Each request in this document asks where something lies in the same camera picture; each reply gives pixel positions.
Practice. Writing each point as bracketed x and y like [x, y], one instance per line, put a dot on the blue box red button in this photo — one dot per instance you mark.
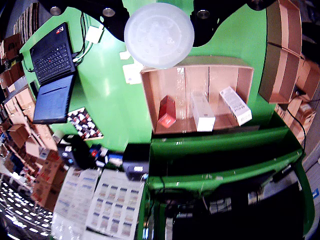
[94, 152]

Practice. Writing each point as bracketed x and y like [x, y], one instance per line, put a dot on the shallow cardboard tray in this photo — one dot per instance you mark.
[197, 80]

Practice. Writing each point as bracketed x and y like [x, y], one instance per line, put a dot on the tall plain white carton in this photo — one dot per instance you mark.
[203, 115]

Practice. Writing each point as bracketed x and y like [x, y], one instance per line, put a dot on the open brown cardboard box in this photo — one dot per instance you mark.
[282, 80]
[287, 25]

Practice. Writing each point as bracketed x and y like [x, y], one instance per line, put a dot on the white sheet blue bars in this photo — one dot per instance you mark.
[75, 195]

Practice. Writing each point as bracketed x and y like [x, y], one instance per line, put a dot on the black monitor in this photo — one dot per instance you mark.
[237, 220]

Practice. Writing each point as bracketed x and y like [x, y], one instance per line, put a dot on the green metal shelf rack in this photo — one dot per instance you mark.
[212, 150]

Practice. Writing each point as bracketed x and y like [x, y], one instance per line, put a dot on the black printer with display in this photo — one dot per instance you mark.
[136, 162]

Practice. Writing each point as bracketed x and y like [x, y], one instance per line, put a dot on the white plastic bottle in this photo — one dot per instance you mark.
[158, 35]

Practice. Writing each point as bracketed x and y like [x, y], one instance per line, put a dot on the white cow print carton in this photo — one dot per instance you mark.
[236, 105]

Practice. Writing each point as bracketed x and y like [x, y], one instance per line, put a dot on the black floral printed card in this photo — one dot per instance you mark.
[86, 125]

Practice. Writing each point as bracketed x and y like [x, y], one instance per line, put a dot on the red brown product box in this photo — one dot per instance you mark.
[167, 112]

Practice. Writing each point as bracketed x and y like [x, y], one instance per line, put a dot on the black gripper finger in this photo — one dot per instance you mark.
[100, 10]
[220, 20]

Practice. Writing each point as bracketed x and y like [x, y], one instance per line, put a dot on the black laptop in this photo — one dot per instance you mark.
[52, 75]

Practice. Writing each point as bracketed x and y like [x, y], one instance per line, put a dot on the white sheet swatch grid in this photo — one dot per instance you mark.
[115, 205]

